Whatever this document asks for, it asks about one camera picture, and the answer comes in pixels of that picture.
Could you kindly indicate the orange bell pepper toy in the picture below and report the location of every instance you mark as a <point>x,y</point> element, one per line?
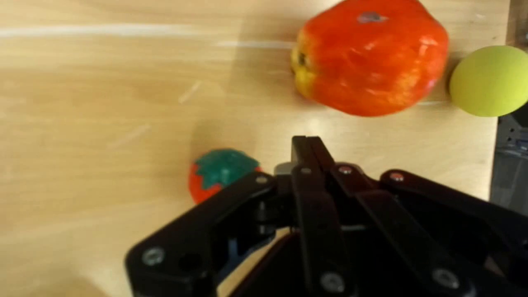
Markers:
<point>372,59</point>

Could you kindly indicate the yellow-green round fruit toy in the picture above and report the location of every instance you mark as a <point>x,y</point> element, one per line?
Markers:
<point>489,82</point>

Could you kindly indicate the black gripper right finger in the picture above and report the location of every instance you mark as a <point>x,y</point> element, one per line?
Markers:
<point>430,232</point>

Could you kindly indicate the red strawberry toy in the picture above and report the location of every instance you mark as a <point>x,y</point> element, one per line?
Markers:
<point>217,174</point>

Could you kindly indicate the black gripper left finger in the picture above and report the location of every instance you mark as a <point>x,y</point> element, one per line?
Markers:
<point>220,237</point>

